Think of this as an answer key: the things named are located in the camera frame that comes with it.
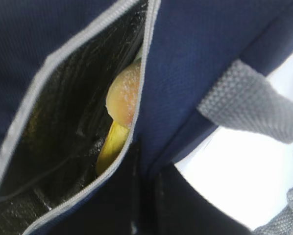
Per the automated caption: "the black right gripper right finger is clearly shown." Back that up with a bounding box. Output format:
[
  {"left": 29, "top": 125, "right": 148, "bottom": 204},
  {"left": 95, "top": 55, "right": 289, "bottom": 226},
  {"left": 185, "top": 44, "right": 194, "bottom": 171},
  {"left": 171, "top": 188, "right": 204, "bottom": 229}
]
[{"left": 154, "top": 164, "right": 252, "bottom": 235}]

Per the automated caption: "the navy blue lunch bag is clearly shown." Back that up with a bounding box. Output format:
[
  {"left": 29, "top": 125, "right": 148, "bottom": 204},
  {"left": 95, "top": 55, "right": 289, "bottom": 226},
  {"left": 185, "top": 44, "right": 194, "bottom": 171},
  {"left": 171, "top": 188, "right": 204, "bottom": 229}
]
[{"left": 0, "top": 0, "right": 293, "bottom": 235}]

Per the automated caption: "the brown bread roll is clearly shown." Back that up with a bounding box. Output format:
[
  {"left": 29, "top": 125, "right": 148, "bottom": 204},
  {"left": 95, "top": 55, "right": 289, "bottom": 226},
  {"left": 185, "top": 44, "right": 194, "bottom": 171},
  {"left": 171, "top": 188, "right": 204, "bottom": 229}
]
[{"left": 106, "top": 59, "right": 141, "bottom": 128}]

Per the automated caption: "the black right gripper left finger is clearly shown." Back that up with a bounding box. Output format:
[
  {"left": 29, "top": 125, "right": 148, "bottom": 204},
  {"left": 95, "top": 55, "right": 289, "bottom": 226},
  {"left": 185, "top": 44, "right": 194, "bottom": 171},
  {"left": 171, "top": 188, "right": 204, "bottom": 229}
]
[{"left": 36, "top": 139, "right": 149, "bottom": 235}]

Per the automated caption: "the yellow banana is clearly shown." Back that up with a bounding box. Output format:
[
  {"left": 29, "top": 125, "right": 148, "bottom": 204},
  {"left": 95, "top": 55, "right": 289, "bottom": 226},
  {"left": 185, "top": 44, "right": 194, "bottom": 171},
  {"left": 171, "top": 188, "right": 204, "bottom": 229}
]
[{"left": 96, "top": 121, "right": 129, "bottom": 176}]

